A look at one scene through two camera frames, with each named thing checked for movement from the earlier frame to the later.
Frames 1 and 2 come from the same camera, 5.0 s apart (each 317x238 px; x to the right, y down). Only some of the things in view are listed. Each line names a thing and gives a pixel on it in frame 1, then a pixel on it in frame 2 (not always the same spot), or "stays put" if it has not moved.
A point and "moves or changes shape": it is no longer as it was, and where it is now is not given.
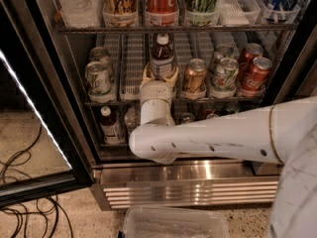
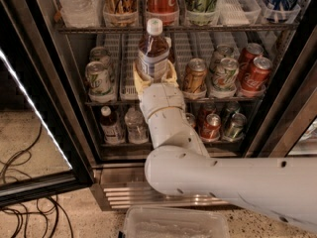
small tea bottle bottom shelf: x=113 y=133 stays put
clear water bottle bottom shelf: x=132 y=119 stays put
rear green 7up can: x=101 y=55 stays put
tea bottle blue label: x=162 y=68 moves or changes shape
